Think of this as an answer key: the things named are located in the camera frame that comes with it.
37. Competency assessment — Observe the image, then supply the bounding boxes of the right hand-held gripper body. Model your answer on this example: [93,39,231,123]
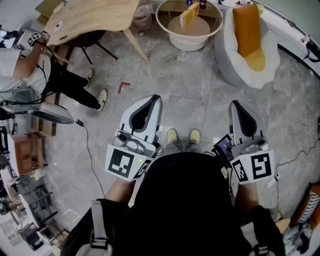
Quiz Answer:
[229,136,275,185]

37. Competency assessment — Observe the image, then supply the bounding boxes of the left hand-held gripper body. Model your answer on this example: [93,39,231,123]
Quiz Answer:
[104,128,162,182]

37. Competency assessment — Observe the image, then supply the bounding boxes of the white egg-shaped seat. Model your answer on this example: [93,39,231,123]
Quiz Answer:
[214,6,281,90]

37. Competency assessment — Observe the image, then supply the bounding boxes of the yellow book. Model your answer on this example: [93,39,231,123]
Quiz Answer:
[179,1,200,29]

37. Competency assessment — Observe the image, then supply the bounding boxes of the person's right forearm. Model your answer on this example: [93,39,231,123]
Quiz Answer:
[234,182,260,208]

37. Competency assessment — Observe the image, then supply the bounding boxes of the person's left forearm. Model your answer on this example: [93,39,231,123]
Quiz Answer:
[103,178,137,208]

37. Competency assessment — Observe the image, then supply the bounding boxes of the round glass coffee table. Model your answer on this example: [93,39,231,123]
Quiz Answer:
[155,0,224,52]

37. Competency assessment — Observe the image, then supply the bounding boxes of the white power adapter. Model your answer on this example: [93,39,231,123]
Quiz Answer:
[266,173,281,188]

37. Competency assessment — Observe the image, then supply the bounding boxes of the person's left yellow shoe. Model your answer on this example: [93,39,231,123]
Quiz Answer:
[166,128,179,145]

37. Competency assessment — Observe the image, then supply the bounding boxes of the person's yellow shoe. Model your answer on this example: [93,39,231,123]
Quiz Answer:
[189,128,201,146]
[166,128,179,145]

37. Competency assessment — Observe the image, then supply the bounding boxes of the small black monitor screen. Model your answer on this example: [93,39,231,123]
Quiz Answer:
[212,134,235,163]

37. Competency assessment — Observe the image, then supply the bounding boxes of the person's grey jeans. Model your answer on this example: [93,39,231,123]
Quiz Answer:
[163,139,203,155]

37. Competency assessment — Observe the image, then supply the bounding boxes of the person's right yellow shoe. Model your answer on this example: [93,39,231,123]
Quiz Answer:
[189,128,201,146]

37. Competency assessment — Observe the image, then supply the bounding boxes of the round wooden stool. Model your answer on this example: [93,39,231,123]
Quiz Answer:
[274,217,292,235]

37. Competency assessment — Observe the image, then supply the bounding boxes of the striped cushion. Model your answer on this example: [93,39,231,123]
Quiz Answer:
[298,191,320,225]

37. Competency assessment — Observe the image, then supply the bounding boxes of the person's black shirt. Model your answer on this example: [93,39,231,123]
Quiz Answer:
[61,152,286,256]

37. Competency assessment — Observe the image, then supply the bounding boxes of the orange armchair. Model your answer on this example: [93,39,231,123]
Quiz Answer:
[289,184,320,231]

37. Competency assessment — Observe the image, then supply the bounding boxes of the black chair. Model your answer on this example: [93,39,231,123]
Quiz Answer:
[63,29,119,65]

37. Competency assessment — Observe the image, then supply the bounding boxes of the small wooden cabinet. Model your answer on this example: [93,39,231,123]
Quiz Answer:
[7,132,48,177]

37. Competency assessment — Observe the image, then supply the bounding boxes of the orange cushion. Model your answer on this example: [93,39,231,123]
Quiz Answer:
[232,3,263,58]

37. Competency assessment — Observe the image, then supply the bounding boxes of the pink mesh waste basket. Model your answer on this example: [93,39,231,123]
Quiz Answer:
[132,4,155,31]

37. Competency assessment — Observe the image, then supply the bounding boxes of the light wooden table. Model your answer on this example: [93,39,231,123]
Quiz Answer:
[43,0,150,63]

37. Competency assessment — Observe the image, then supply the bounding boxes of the cardboard box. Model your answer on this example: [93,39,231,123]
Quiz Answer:
[34,0,66,26]

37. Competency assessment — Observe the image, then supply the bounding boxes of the black floor cable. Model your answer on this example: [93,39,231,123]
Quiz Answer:
[74,119,106,197]
[274,139,320,181]

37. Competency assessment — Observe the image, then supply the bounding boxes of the grey shoulder strap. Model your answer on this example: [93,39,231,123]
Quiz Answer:
[90,199,113,256]
[239,222,271,256]

